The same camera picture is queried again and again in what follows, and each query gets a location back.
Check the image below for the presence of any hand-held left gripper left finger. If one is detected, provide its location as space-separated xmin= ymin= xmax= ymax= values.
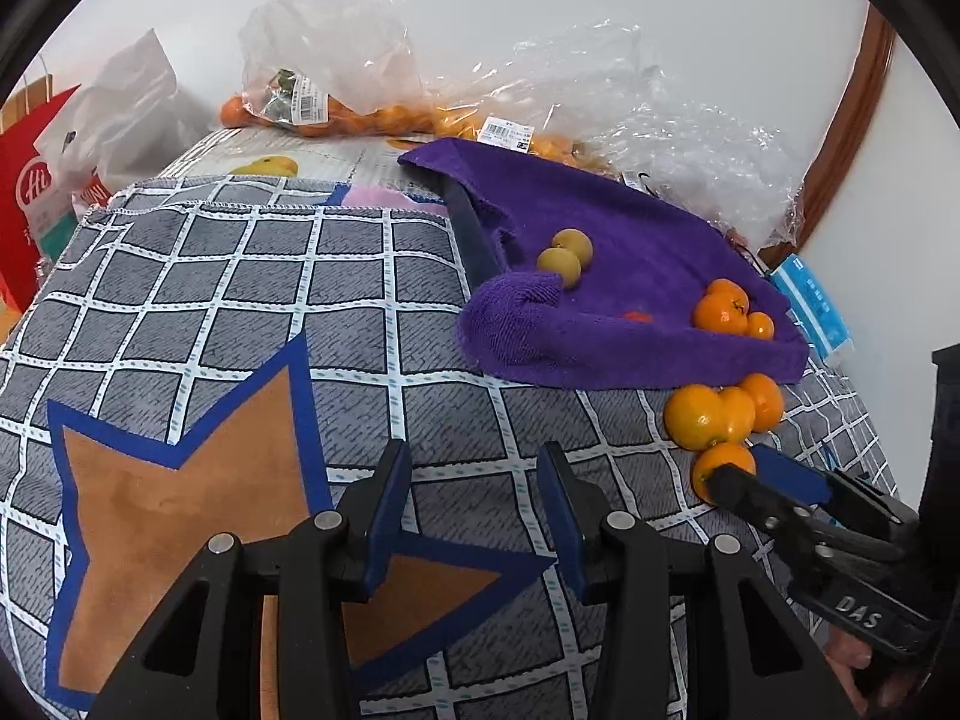
xmin=86 ymin=436 xmax=413 ymax=720

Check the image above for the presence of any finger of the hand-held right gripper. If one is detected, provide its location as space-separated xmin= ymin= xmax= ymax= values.
xmin=750 ymin=444 xmax=920 ymax=533
xmin=709 ymin=463 xmax=901 ymax=587

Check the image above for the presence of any blue tissue pack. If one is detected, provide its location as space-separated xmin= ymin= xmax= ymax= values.
xmin=769 ymin=253 xmax=856 ymax=361

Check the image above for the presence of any crumpled clear plastic bag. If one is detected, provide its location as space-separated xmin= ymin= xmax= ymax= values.
xmin=495 ymin=19 xmax=676 ymax=181

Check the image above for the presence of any person's right hand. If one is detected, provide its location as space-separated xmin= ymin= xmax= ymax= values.
xmin=829 ymin=630 xmax=905 ymax=713

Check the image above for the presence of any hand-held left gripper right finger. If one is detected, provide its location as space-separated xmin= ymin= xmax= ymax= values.
xmin=536 ymin=441 xmax=856 ymax=720

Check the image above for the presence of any pile of small tangerines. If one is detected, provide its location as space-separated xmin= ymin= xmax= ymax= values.
xmin=220 ymin=94 xmax=436 ymax=140
xmin=431 ymin=106 xmax=595 ymax=167

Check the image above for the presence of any wooden door frame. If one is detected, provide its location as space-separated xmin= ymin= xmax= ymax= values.
xmin=757 ymin=4 xmax=897 ymax=263

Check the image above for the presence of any grey checked blanket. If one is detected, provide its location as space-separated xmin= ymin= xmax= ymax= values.
xmin=0 ymin=176 xmax=901 ymax=720

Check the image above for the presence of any pink cloth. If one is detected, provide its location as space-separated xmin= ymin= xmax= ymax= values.
xmin=341 ymin=184 xmax=451 ymax=217

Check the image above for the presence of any red paper bag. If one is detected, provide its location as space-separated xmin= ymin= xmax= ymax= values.
xmin=0 ymin=75 xmax=83 ymax=308

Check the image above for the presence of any purple towel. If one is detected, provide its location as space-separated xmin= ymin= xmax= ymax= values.
xmin=396 ymin=136 xmax=809 ymax=391

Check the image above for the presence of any fruit print sheet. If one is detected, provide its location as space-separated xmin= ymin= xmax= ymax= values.
xmin=161 ymin=124 xmax=451 ymax=188

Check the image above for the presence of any small yellow-green fruit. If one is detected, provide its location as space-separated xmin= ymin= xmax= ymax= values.
xmin=551 ymin=229 xmax=593 ymax=267
xmin=536 ymin=247 xmax=582 ymax=290

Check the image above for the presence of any white plastic bag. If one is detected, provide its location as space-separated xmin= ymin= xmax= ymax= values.
xmin=34 ymin=28 xmax=218 ymax=200

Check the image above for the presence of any large orange with stem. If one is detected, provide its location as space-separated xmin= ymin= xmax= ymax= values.
xmin=691 ymin=292 xmax=751 ymax=335

